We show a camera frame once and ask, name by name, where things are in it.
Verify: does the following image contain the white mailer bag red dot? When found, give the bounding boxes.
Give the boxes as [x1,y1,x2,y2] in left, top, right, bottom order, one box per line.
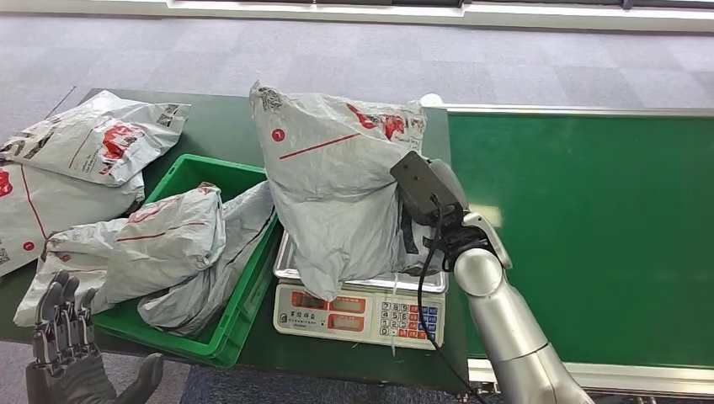
[0,162,147,279]

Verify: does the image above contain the plain grey mailer bag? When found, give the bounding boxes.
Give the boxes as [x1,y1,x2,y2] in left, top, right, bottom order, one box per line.
[136,180,278,338]

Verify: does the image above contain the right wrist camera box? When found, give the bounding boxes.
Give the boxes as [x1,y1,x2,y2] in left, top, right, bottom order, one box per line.
[389,151,450,227]

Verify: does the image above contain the grey mailer bag large S print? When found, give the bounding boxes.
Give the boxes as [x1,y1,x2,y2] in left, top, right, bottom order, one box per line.
[249,82,447,303]

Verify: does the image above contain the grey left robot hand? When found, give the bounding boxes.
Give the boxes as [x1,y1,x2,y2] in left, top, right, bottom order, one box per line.
[24,270,166,404]

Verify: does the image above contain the white electronic scale body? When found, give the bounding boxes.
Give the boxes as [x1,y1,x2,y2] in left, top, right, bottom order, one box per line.
[272,279,447,351]

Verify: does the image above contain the thin white plastic strip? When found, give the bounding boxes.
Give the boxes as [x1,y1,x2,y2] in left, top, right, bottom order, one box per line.
[388,272,402,359]

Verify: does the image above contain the green plastic crate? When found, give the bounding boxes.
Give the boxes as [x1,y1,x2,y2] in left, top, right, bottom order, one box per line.
[92,154,280,369]

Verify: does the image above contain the green conveyor belt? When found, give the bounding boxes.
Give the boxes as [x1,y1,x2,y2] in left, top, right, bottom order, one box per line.
[434,103,714,398]

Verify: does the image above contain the small white mailer bag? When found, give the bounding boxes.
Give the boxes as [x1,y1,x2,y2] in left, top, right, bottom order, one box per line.
[13,217,131,329]

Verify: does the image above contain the crumpled grey mailer red line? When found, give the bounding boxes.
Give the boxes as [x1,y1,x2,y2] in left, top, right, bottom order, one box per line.
[90,183,227,315]

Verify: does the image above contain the white mailer bag red logo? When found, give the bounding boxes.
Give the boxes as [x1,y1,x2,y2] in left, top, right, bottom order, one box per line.
[0,90,191,189]

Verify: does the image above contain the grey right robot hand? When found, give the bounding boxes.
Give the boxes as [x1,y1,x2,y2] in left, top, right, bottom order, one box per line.
[427,157,471,217]

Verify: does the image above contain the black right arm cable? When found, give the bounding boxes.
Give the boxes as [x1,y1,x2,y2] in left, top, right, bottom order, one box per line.
[416,194,488,404]

